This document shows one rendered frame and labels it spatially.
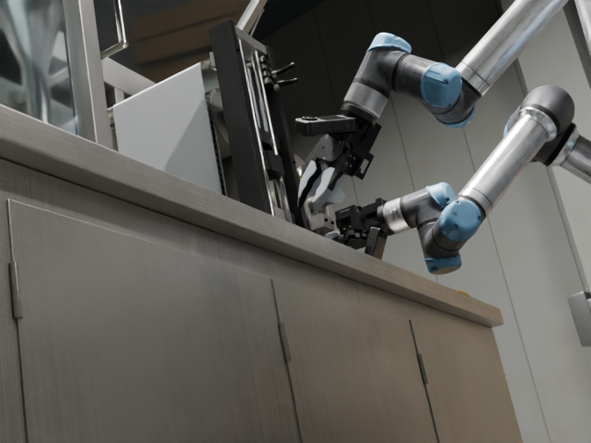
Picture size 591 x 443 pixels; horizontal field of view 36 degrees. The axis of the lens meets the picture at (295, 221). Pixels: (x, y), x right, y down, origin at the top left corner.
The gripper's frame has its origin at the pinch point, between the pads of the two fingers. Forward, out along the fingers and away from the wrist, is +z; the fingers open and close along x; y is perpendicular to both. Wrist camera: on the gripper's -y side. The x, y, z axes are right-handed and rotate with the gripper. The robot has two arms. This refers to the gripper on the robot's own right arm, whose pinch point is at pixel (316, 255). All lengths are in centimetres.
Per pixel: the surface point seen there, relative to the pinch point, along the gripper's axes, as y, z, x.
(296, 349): -38, -29, 72
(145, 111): 29, 12, 41
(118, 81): 51, 30, 26
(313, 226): 2.3, -6.7, 12.0
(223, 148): 17.7, 0.0, 33.0
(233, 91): 19, -14, 49
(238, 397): -46, -29, 89
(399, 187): 130, 84, -302
